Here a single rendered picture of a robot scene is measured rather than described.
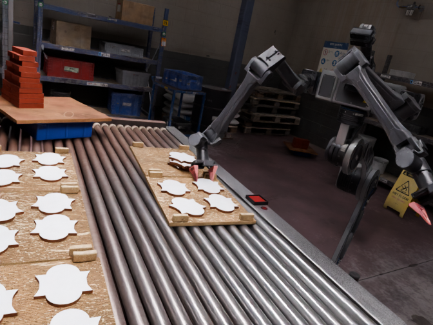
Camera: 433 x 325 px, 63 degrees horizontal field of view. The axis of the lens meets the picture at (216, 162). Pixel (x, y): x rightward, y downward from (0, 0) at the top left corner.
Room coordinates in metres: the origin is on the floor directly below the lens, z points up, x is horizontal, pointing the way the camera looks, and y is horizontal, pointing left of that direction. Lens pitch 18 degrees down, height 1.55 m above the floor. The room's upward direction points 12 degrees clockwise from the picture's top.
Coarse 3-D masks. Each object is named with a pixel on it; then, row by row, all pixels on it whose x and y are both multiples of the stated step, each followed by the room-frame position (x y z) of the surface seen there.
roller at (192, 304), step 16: (96, 128) 2.12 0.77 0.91; (112, 160) 1.65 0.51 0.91; (128, 176) 1.47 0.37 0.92; (128, 192) 1.33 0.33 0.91; (144, 208) 1.19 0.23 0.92; (144, 224) 1.11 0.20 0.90; (160, 240) 1.00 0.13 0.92; (160, 256) 0.94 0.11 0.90; (176, 272) 0.86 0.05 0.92; (176, 288) 0.82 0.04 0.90; (192, 288) 0.81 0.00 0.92; (192, 304) 0.75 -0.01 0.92; (192, 320) 0.71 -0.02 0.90; (208, 320) 0.70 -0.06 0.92
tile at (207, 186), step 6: (198, 180) 1.51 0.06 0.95; (204, 180) 1.52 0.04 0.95; (210, 180) 1.54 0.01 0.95; (198, 186) 1.44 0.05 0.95; (204, 186) 1.45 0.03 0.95; (210, 186) 1.47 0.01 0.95; (216, 186) 1.48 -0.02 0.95; (204, 192) 1.41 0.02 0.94; (210, 192) 1.41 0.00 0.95; (216, 192) 1.42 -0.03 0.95
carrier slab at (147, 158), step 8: (136, 152) 1.76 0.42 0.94; (144, 152) 1.78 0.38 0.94; (152, 152) 1.81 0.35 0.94; (160, 152) 1.84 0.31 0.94; (168, 152) 1.86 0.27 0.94; (184, 152) 1.92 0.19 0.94; (192, 152) 1.95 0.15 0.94; (136, 160) 1.67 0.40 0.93; (144, 160) 1.67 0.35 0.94; (152, 160) 1.69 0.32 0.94; (160, 160) 1.71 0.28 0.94; (168, 160) 1.74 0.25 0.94; (144, 168) 1.55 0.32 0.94; (152, 168) 1.57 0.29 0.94; (160, 168) 1.60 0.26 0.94; (168, 168) 1.62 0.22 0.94; (176, 168) 1.64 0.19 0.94; (144, 176) 1.49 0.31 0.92; (168, 176) 1.52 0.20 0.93; (176, 176) 1.54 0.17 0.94; (184, 176) 1.56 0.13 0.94; (192, 176) 1.58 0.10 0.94; (200, 176) 1.60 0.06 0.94
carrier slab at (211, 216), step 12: (156, 180) 1.45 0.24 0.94; (180, 180) 1.50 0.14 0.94; (192, 180) 1.53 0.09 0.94; (216, 180) 1.60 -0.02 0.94; (156, 192) 1.32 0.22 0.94; (192, 192) 1.39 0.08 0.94; (228, 192) 1.47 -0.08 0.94; (168, 204) 1.23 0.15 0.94; (204, 204) 1.30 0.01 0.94; (240, 204) 1.37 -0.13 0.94; (168, 216) 1.14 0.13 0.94; (204, 216) 1.20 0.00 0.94; (216, 216) 1.22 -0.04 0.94; (228, 216) 1.24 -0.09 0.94
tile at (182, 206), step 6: (174, 198) 1.28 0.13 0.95; (180, 198) 1.29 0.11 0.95; (174, 204) 1.22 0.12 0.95; (180, 204) 1.23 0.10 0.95; (186, 204) 1.24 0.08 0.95; (192, 204) 1.25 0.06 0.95; (198, 204) 1.26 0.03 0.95; (180, 210) 1.18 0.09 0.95; (186, 210) 1.19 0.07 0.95; (192, 210) 1.20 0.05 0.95; (198, 210) 1.21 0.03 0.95; (192, 216) 1.17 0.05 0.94; (198, 216) 1.18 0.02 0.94
